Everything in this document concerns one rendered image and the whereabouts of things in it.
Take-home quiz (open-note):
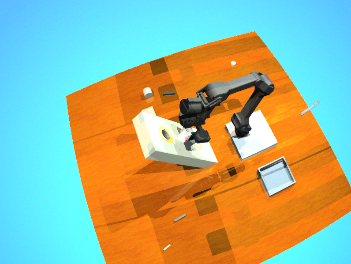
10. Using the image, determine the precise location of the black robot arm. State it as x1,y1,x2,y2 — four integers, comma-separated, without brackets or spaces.
179,71,275,139

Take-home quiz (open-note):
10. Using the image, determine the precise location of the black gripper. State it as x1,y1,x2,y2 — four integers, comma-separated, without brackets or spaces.
189,113,211,143

